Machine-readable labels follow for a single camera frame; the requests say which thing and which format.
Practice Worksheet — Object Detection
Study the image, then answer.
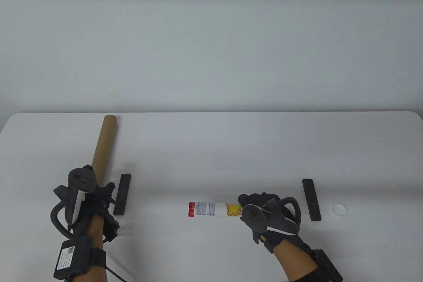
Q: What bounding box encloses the black rectangular bar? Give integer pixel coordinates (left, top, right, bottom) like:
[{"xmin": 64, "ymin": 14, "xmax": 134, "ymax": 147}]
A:
[
  {"xmin": 113, "ymin": 173, "xmax": 132, "ymax": 216},
  {"xmin": 302, "ymin": 179, "xmax": 322, "ymax": 222}
]

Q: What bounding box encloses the person's left forearm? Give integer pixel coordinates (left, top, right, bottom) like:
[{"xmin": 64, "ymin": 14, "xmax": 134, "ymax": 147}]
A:
[{"xmin": 71, "ymin": 215, "xmax": 107, "ymax": 282}]

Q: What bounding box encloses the white tube with red cap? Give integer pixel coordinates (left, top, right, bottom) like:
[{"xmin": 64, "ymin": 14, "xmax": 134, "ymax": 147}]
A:
[{"xmin": 188, "ymin": 201, "xmax": 244, "ymax": 218}]

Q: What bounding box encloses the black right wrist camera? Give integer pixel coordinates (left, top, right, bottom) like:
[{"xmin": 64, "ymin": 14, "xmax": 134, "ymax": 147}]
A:
[{"xmin": 310, "ymin": 248, "xmax": 343, "ymax": 282}]

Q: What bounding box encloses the black cable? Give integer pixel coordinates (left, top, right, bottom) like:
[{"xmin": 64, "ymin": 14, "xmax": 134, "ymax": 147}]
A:
[{"xmin": 105, "ymin": 264, "xmax": 130, "ymax": 282}]

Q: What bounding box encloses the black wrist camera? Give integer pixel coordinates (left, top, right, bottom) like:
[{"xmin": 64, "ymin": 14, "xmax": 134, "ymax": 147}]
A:
[
  {"xmin": 310, "ymin": 248, "xmax": 343, "ymax": 282},
  {"xmin": 53, "ymin": 235, "xmax": 107, "ymax": 280}
]

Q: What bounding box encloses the black and white right controller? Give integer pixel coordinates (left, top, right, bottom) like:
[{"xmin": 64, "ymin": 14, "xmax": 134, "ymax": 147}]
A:
[{"xmin": 241, "ymin": 197, "xmax": 302, "ymax": 236}]

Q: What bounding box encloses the person's right hand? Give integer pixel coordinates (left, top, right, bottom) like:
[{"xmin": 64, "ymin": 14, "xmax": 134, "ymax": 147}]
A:
[{"xmin": 238, "ymin": 192, "xmax": 313, "ymax": 255}]

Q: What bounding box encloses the person's left hand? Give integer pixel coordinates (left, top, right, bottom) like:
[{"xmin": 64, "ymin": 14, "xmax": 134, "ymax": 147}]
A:
[{"xmin": 78, "ymin": 164, "xmax": 120, "ymax": 243}]

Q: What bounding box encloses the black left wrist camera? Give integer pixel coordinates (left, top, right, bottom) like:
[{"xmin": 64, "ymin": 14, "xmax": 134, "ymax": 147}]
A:
[{"xmin": 53, "ymin": 235, "xmax": 107, "ymax": 280}]

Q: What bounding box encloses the person's right forearm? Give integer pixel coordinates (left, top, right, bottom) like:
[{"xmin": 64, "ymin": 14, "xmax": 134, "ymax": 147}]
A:
[{"xmin": 274, "ymin": 237, "xmax": 322, "ymax": 282}]

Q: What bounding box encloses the brown cardboard tube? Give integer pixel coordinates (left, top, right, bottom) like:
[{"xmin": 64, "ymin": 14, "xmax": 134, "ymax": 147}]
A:
[{"xmin": 91, "ymin": 115, "xmax": 118, "ymax": 190}]

